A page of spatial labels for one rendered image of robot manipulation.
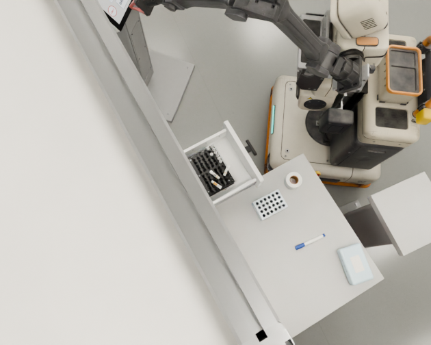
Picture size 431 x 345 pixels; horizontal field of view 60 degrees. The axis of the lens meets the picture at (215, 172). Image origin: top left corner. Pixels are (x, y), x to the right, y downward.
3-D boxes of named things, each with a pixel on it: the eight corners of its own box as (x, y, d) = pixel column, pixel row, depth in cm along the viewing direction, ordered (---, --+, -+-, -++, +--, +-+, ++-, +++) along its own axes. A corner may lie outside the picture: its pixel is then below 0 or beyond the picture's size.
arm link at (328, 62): (341, 77, 124) (348, 62, 123) (322, 65, 118) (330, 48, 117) (321, 74, 131) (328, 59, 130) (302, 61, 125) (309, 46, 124)
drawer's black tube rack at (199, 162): (212, 149, 156) (213, 144, 150) (233, 185, 152) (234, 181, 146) (165, 174, 153) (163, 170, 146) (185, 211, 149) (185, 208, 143)
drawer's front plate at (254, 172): (225, 129, 160) (227, 119, 150) (260, 186, 154) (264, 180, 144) (221, 131, 160) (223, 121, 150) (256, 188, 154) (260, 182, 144)
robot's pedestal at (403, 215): (356, 199, 239) (425, 168, 165) (380, 243, 232) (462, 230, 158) (315, 218, 235) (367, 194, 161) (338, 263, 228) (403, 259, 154)
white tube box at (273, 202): (276, 190, 160) (278, 189, 156) (286, 207, 158) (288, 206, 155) (251, 203, 158) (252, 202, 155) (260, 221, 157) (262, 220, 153)
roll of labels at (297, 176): (296, 192, 160) (299, 190, 156) (281, 185, 161) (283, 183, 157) (302, 178, 162) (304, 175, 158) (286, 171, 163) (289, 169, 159)
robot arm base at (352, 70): (362, 87, 124) (362, 55, 127) (348, 77, 119) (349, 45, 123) (339, 94, 131) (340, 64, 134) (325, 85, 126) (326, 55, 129)
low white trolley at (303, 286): (271, 189, 238) (303, 152, 165) (325, 276, 226) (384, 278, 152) (193, 233, 229) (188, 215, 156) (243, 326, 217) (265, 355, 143)
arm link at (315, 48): (265, 18, 90) (283, -23, 88) (226, 10, 98) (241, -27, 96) (331, 80, 125) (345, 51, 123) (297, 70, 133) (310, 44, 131)
